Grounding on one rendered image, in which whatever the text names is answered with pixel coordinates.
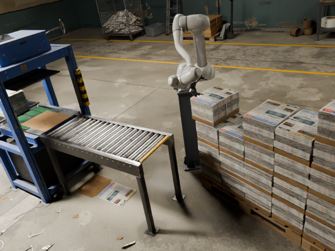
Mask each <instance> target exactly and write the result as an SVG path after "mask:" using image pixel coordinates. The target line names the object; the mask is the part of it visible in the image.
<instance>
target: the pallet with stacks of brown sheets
mask: <svg viewBox="0 0 335 251"><path fill-rule="evenodd" d="M207 16H208V17H209V20H210V27H209V29H207V30H206V31H205V33H204V37H209V40H205V42H215V41H216V40H215V38H216V37H217V36H220V34H221V31H222V28H223V23H222V15H207ZM183 37H184V38H185V37H192V38H193V35H192V34H191V32H190V31H187V32H185V33H184V36H183ZM183 41H194V40H183Z"/></svg>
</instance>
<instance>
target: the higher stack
mask: <svg viewBox="0 0 335 251"><path fill-rule="evenodd" d="M316 135H318V136H321V137H324V138H327V139H330V140H333V141H335V100H333V101H331V102H330V103H329V104H327V105H326V106H324V107H323V108H321V109H320V110H319V113H318V121H317V133H316ZM314 143H315V144H314V150H313V162H312V163H313V164H316V165H318V166H320V167H323V168H325V169H328V170H330V171H333V172H335V147H333V146H330V145H328V144H325V143H322V142H319V141H315V142H314ZM310 174H311V176H310V177H311V179H310V181H309V189H311V190H313V191H315V192H318V193H320V194H322V195H324V196H326V197H329V198H331V199H333V200H335V178H334V177H332V176H330V175H327V174H325V173H322V172H320V171H317V170H315V169H313V168H311V170H310ZM306 211H307V212H309V213H311V214H313V215H314V216H316V217H318V218H320V219H322V220H324V221H326V222H327V223H329V224H331V225H333V226H335V205H333V204H331V203H329V202H327V201H325V200H322V199H320V198H318V197H316V196H314V195H312V194H310V193H308V197H307V209H306ZM305 218H306V219H305V225H304V233H306V234H308V235H309V236H311V237H313V238H315V239H316V240H318V241H320V242H321V243H323V244H325V245H327V246H328V247H330V248H332V249H333V250H335V231H334V230H332V229H331V228H329V227H327V226H325V225H323V224H321V223H319V222H318V221H316V220H314V219H312V218H310V217H308V216H306V217H305ZM301 247H302V248H303V249H305V250H306V251H329V250H327V249H325V248H324V247H322V246H320V245H318V244H316V243H315V242H313V241H311V240H310V239H308V238H306V237H304V236H303V237H302V245H301Z"/></svg>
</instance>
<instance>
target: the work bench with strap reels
mask: <svg viewBox="0 0 335 251"><path fill-rule="evenodd" d="M318 3H319V4H320V5H319V15H318V24H317V34H316V39H315V41H319V32H321V33H320V34H323V32H335V16H326V17H325V11H326V5H335V0H319V2H318ZM322 5H323V16H322V22H321V25H320V21H321V12H322Z"/></svg>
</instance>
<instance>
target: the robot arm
mask: <svg viewBox="0 0 335 251"><path fill-rule="evenodd" d="M209 27H210V20H209V17H208V16H207V15H204V14H194V15H188V16H184V15H183V14H177V15H176V16H175V17H174V20H173V24H172V32H173V38H174V44H175V48H176V50H177V51H178V53H179V54H180V55H181V56H182V57H183V58H184V59H185V60H186V62H187V63H181V64H179V66H178V69H177V75H172V76H169V78H168V80H167V82H168V85H170V86H171V87H173V89H174V90H178V93H180V92H187V91H189V92H191V93H192V94H193V95H194V96H195V97H197V95H199V96H200V95H203V94H201V93H197V91H196V89H195V86H196V83H197V82H202V81H209V80H211V79H213V78H214V77H215V68H214V67H213V66H212V65H210V63H209V62H208V61H207V59H206V50H205V39H204V33H205V31H206V30H207V29H209ZM187 31H190V32H191V34H192V35H193V40H194V47H195V54H196V61H197V63H196V65H194V61H193V58H192V57H191V56H190V54H189V53H188V52H187V51H186V50H185V49H184V47H183V45H182V41H183V36H184V33H185V32H187ZM193 91H194V92H193Z"/></svg>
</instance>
